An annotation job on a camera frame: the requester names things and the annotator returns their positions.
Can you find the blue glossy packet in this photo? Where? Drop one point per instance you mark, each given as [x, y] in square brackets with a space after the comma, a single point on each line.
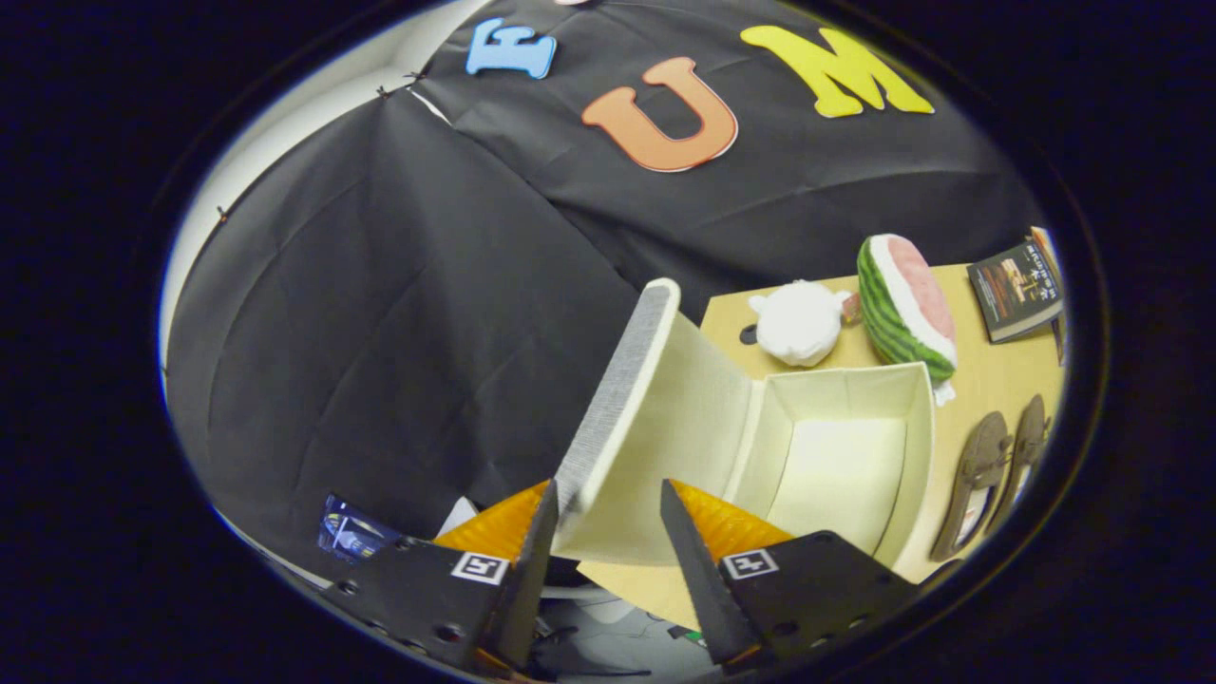
[351, 530]

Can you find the cream fabric storage box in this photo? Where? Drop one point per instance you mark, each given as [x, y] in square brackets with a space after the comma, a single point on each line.
[836, 475]

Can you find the black cover book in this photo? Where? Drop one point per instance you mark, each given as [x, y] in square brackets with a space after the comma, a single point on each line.
[1015, 290]

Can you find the white sheet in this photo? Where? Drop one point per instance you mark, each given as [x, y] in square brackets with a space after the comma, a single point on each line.
[459, 518]

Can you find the beige cover book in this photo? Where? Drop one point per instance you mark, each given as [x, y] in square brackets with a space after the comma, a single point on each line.
[1045, 249]

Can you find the black backdrop cloth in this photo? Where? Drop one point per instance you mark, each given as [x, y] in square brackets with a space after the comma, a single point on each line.
[380, 332]

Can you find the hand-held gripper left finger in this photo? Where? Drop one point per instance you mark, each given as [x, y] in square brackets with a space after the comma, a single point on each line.
[532, 579]

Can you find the brown fuzzy shoe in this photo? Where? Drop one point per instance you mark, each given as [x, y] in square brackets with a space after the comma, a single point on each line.
[1028, 446]
[974, 480]

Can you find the watermelon slice plush toy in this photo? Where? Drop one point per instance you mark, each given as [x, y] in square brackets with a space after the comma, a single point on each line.
[902, 304]

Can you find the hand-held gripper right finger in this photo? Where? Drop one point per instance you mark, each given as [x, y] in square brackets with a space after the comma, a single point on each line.
[698, 579]

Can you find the white plush toy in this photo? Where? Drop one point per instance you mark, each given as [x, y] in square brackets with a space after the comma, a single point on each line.
[800, 323]

